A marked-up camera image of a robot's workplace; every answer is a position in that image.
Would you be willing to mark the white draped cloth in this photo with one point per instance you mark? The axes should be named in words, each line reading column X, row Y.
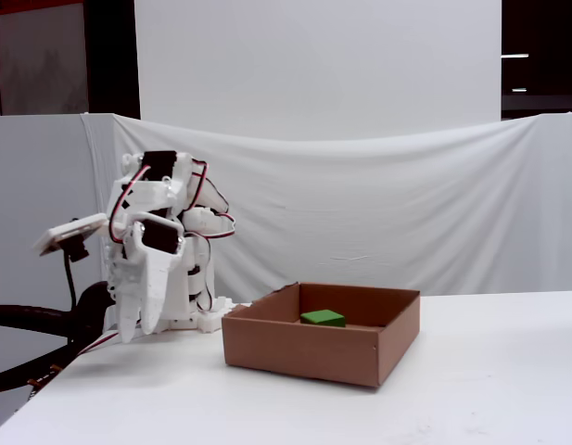
column 359, row 199

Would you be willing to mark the green cube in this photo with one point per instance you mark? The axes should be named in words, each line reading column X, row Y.
column 320, row 317

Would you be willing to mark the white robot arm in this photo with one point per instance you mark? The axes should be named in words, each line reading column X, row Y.
column 151, row 194

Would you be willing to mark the grey white partition panel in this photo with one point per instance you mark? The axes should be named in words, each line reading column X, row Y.
column 35, row 185

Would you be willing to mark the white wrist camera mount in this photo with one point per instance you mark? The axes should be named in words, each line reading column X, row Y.
column 67, row 232

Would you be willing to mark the black curved chair frame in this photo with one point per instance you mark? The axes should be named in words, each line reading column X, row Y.
column 16, row 315

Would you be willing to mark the brown cabinet panel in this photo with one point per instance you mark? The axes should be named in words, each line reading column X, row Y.
column 40, row 60

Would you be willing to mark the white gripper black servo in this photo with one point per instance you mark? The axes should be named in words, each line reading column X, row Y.
column 152, row 271

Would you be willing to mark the white backdrop board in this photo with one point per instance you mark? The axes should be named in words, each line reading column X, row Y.
column 313, row 60

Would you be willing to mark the brown cardboard box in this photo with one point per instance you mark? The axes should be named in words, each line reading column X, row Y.
column 304, row 345

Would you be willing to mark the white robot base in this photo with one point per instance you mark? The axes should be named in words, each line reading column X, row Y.
column 209, row 322

